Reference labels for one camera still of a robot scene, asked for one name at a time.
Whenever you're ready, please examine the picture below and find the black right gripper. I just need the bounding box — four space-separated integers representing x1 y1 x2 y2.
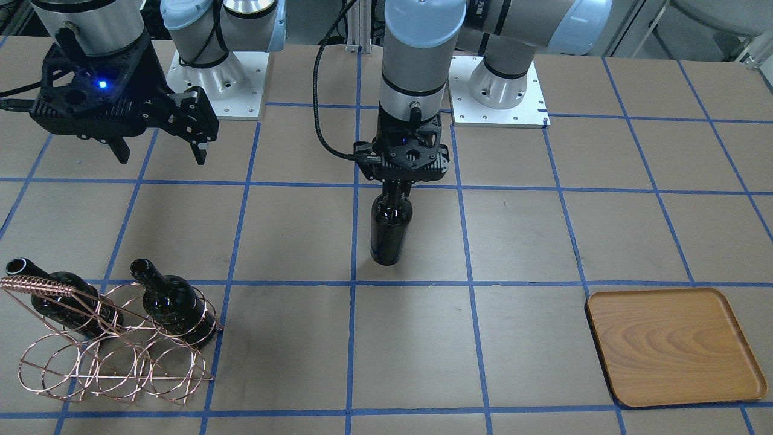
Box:
30 28 220 166

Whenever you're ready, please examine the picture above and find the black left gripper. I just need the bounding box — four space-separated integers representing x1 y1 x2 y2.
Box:
354 112 450 200

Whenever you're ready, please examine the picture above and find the dark wine bottle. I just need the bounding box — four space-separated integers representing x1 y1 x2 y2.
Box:
5 258 124 340
130 258 216 349
370 193 413 265

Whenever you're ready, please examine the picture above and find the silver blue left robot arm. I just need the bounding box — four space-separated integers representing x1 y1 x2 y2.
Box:
355 1 612 204

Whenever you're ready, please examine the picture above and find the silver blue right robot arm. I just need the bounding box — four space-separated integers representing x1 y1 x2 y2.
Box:
18 1 287 166

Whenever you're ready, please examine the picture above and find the dark wine bottle front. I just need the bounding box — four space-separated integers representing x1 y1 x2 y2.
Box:
130 258 216 349

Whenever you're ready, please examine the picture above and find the wooden tray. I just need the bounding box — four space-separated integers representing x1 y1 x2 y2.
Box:
586 288 769 408

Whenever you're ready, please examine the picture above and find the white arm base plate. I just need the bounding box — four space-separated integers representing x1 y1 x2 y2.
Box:
448 56 551 129
166 51 272 120

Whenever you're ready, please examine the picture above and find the aluminium frame post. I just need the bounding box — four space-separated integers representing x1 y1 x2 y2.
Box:
345 1 373 57

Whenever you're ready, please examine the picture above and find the copper wire bottle basket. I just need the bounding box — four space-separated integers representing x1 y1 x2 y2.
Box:
2 275 215 405

